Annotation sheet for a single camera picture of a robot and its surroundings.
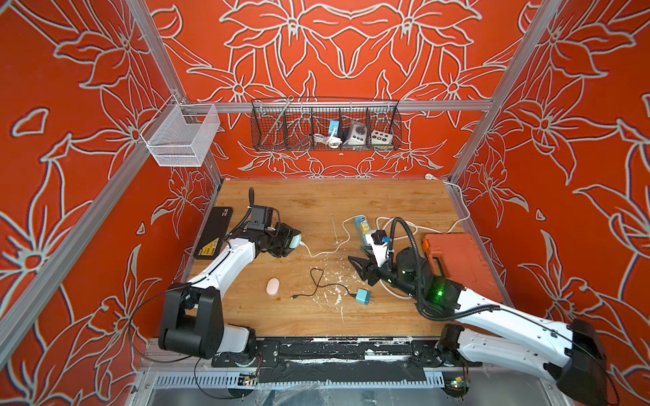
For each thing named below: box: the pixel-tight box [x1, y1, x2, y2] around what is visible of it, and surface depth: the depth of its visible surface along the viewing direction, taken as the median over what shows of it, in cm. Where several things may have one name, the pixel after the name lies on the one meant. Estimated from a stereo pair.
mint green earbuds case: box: [288, 233, 303, 249], surface depth 85 cm
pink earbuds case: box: [265, 276, 281, 297], surface depth 87 cm
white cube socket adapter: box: [370, 129, 394, 145], surface depth 96 cm
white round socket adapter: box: [347, 120, 368, 146], surface depth 93 cm
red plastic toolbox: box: [422, 232, 504, 303], surface depth 91 cm
